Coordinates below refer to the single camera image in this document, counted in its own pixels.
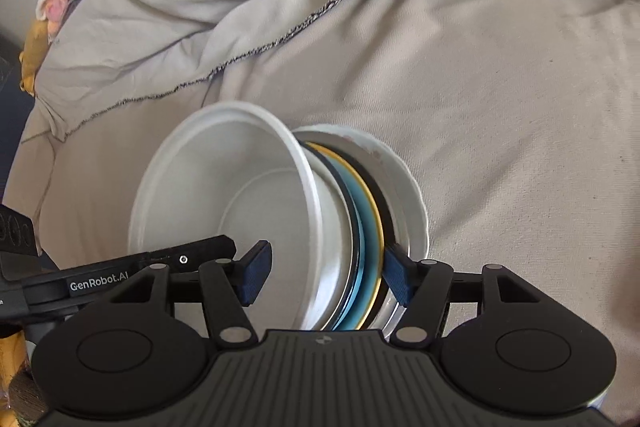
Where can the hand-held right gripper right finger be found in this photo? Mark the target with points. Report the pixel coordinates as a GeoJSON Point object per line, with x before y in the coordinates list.
{"type": "Point", "coordinates": [397, 277]}

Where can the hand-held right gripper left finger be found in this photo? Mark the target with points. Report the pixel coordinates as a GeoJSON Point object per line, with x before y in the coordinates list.
{"type": "Point", "coordinates": [257, 274]}

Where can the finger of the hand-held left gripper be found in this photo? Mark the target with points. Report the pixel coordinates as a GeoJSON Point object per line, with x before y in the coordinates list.
{"type": "Point", "coordinates": [200, 249]}

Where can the white bowl gold rim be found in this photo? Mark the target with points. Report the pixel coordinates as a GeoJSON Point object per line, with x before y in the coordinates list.
{"type": "Point", "coordinates": [375, 287]}

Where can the white scalloped plate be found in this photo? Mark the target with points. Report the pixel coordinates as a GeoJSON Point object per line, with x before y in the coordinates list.
{"type": "Point", "coordinates": [417, 217]}

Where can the white paper bowl orange label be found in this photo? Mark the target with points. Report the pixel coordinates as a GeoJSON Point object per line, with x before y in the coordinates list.
{"type": "Point", "coordinates": [260, 187]}

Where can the stainless steel basin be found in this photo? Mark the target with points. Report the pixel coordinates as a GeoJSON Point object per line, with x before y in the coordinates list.
{"type": "Point", "coordinates": [387, 179]}

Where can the grey blanket stitched edge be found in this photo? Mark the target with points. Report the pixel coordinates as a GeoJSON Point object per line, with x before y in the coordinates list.
{"type": "Point", "coordinates": [475, 107]}

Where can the yellow cloth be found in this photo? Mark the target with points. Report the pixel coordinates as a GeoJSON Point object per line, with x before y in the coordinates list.
{"type": "Point", "coordinates": [37, 57]}

